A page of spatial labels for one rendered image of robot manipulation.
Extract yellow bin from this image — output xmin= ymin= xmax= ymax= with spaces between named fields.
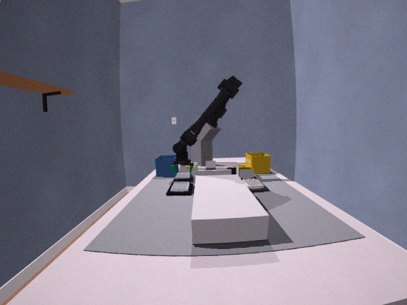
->
xmin=245 ymin=152 xmax=270 ymax=174

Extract blue bin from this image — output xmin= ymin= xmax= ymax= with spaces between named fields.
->
xmin=155 ymin=155 xmax=179 ymax=177

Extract white assay plate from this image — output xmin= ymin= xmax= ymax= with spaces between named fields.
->
xmin=242 ymin=179 xmax=264 ymax=189
xmin=170 ymin=182 xmax=190 ymax=192

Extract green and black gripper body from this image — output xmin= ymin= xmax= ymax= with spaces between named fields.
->
xmin=172 ymin=159 xmax=193 ymax=165

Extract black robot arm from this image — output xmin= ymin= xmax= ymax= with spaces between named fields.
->
xmin=173 ymin=76 xmax=242 ymax=165

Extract grey bench mat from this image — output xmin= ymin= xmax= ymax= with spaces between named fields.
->
xmin=83 ymin=172 xmax=365 ymax=256

